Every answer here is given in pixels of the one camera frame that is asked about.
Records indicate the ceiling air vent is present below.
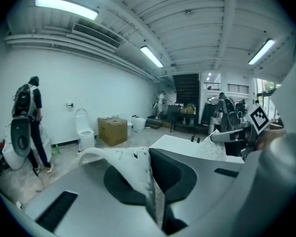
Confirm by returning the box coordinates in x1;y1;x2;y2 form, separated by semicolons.
72;23;121;49

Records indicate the large glass window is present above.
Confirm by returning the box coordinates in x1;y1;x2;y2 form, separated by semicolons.
256;79;282;119

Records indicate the white rectangular bathtub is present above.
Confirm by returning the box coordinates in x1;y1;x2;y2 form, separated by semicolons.
149;134;245;165

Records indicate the black charger with thin cable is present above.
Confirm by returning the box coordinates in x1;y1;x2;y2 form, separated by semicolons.
33;168;45;194

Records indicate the person's right forearm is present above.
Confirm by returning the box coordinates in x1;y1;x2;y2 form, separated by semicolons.
258;128;287;151

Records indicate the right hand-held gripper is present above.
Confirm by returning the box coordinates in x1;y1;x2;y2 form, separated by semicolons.
210;104;271;160

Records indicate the white perforated bath mat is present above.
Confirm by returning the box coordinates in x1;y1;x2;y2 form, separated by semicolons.
78;129;229;223

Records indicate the dark hose pile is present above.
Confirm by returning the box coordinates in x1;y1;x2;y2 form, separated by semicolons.
0;149;10;177

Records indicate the white open-lid toilet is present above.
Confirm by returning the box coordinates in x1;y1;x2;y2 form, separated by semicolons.
75;108;95;156

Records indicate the ceiling strip light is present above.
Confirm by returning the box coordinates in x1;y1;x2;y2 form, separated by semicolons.
140;45;164;68
248;38;276;66
35;0;99;21

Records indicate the white egg-shaped toilet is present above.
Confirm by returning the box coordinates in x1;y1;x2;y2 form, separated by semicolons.
1;122;32;170

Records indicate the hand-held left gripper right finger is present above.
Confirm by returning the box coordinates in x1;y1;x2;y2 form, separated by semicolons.
149;148;245;237

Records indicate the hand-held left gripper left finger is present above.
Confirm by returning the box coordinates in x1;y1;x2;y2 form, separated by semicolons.
24;163;164;237

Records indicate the plain brown cardboard box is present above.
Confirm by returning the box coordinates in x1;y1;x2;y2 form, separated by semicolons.
98;117;128;147

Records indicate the black desk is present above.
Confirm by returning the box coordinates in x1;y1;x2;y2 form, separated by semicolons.
171;105;199;134

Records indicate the wooden platform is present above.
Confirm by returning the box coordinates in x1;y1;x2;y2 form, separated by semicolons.
144;117;173;130

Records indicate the dark staircase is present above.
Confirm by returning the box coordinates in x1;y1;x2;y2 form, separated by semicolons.
172;74;200;106

